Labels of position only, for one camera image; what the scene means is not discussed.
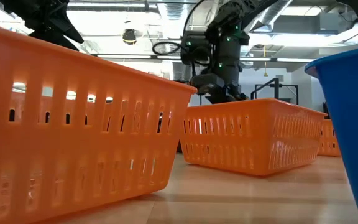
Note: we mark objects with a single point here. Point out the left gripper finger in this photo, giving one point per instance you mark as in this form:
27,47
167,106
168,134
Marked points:
54,37
71,32

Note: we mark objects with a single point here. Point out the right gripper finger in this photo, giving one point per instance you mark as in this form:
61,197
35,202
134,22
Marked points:
219,98
236,93

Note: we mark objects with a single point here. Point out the orange plastic basket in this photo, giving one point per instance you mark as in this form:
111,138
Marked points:
244,149
73,155
328,140

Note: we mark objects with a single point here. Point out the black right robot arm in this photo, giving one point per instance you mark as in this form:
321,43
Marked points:
228,53

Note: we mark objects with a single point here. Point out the ceiling light strip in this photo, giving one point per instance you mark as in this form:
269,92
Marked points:
294,60
123,56
168,57
255,59

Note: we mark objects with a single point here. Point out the black metal railing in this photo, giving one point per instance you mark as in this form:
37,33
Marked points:
277,90

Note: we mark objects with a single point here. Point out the black round ceiling device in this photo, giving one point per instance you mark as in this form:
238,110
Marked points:
129,36

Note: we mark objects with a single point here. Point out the blue plastic basket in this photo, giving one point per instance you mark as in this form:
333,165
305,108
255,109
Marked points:
353,124

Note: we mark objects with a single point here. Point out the silver air duct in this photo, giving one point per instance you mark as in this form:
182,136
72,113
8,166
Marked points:
275,11

